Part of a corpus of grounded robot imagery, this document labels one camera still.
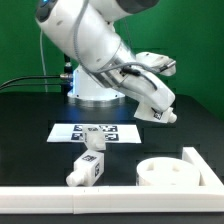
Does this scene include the black camera on stand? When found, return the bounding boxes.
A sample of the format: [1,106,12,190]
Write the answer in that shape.
[64,55,73,94]

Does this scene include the black cables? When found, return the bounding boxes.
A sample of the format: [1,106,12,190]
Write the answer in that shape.
[0,74,74,92]

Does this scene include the white round stool seat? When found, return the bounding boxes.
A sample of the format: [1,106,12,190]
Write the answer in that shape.
[136,157,200,187]

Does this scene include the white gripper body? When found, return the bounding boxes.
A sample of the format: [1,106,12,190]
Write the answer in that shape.
[117,66,175,112]

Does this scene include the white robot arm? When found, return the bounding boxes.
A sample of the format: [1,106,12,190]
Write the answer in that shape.
[35,0,176,119]

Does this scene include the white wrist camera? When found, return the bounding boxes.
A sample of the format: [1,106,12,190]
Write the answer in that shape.
[136,52,176,76]

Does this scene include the white L-shaped fence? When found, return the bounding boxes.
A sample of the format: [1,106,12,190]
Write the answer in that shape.
[0,147,224,214]

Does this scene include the grey camera cable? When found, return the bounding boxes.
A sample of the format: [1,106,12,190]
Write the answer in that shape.
[39,29,50,94]

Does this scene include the white marker sheet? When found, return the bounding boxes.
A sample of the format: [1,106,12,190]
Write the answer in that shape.
[47,123,141,144]

